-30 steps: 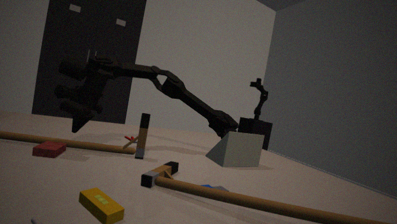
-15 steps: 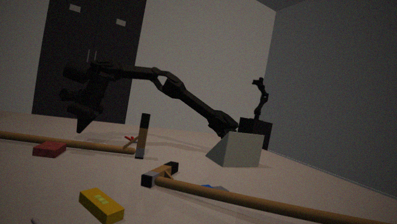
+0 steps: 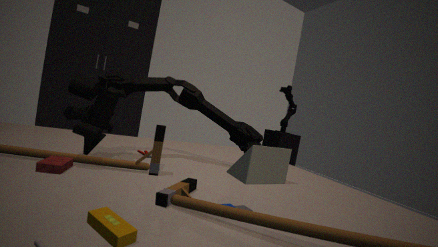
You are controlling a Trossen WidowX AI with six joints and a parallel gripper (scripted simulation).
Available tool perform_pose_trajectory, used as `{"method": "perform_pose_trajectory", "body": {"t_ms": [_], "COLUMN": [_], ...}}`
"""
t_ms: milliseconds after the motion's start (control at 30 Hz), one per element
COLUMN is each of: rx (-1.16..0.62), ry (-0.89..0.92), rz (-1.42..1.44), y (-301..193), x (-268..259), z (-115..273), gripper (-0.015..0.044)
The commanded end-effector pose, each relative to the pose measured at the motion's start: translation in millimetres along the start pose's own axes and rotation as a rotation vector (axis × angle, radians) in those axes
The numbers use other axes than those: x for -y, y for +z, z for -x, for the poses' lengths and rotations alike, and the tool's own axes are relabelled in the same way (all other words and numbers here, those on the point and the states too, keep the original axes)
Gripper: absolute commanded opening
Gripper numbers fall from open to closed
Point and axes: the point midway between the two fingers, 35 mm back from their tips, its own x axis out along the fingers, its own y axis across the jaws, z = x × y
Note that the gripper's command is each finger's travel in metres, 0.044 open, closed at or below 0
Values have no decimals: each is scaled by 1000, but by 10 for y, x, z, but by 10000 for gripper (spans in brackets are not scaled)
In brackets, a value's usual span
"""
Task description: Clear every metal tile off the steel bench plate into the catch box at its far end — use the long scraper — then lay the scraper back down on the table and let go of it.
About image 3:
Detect yellow rectangular block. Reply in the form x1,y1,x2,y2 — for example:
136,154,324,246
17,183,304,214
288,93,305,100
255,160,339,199
87,207,138,247

